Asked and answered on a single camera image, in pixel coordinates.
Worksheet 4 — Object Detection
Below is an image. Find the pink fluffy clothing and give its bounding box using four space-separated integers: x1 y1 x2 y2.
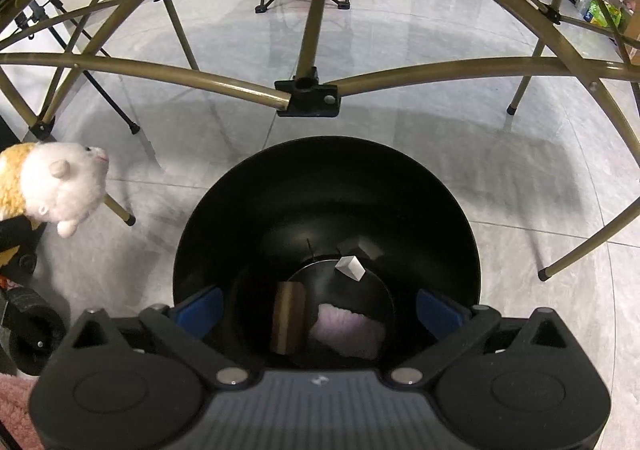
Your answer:
0 375 41 450

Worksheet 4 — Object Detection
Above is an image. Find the black round trash bin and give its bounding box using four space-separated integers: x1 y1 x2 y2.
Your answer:
172 135 483 371

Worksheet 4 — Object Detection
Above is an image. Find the yellow white plush toy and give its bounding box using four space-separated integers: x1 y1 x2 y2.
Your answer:
0 142 110 267

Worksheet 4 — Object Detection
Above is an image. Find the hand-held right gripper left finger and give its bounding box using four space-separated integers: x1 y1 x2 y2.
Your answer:
65 285 253 387

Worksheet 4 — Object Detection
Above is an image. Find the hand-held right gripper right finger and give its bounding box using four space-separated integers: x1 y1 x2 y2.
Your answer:
387 287 576 386

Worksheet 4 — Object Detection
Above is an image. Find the tan slatted folding table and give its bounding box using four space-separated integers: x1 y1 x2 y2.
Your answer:
0 0 640 281

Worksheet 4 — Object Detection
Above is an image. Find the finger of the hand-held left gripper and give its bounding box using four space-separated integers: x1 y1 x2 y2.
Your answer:
0 214 47 277

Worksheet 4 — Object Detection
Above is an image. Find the black camera tripod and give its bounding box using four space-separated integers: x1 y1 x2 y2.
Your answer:
15 0 141 135

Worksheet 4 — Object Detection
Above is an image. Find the purple fluffy towel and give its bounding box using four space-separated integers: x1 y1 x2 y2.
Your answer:
310 304 386 361

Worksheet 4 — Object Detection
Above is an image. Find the small white block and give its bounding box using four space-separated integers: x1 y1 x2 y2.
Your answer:
334 256 366 282

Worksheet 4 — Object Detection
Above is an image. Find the white green package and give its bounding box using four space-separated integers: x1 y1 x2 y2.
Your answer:
585 0 623 28

